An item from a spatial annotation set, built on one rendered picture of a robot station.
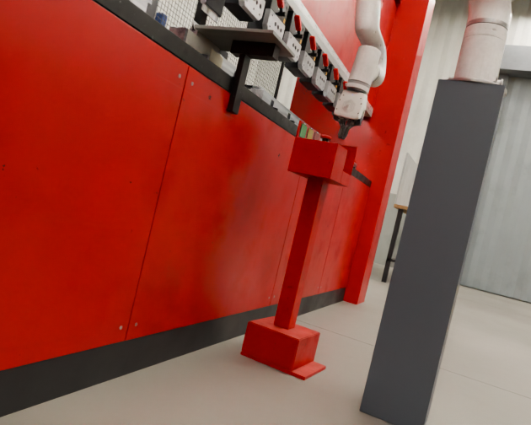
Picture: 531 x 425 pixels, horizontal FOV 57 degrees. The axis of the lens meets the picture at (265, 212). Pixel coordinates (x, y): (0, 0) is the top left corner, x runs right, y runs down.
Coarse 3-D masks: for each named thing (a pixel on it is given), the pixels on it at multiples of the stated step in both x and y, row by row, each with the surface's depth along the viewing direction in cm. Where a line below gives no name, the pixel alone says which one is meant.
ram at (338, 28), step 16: (288, 0) 191; (304, 0) 204; (320, 0) 220; (336, 0) 237; (352, 0) 258; (384, 0) 314; (320, 16) 224; (336, 16) 242; (352, 16) 264; (384, 16) 322; (336, 32) 247; (352, 32) 270; (384, 32) 331; (320, 48) 233; (336, 48) 252; (352, 48) 276; (336, 64) 258; (352, 64) 282; (368, 96) 330; (368, 112) 339
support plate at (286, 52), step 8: (200, 32) 147; (208, 32) 145; (216, 32) 144; (224, 32) 142; (232, 32) 140; (240, 32) 139; (248, 32) 137; (256, 32) 136; (264, 32) 135; (272, 32) 134; (216, 40) 151; (224, 40) 150; (232, 40) 148; (248, 40) 144; (256, 40) 143; (264, 40) 141; (272, 40) 139; (280, 40) 139; (224, 48) 157; (288, 48) 145; (288, 56) 150
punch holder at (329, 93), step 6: (330, 66) 252; (330, 72) 252; (330, 78) 254; (330, 84) 255; (324, 90) 252; (330, 90) 257; (336, 90) 265; (318, 96) 258; (324, 96) 255; (330, 96) 259
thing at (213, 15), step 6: (204, 0) 148; (210, 0) 150; (216, 0) 153; (222, 0) 155; (204, 6) 149; (210, 6) 150; (216, 6) 153; (222, 6) 156; (210, 12) 153; (216, 12) 154; (222, 12) 157; (216, 18) 156
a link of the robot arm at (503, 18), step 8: (472, 0) 144; (480, 0) 141; (488, 0) 140; (496, 0) 139; (504, 0) 139; (472, 8) 144; (480, 8) 141; (488, 8) 140; (496, 8) 139; (504, 8) 139; (472, 16) 143; (480, 16) 141; (488, 16) 140; (496, 16) 139; (504, 16) 140; (504, 24) 140
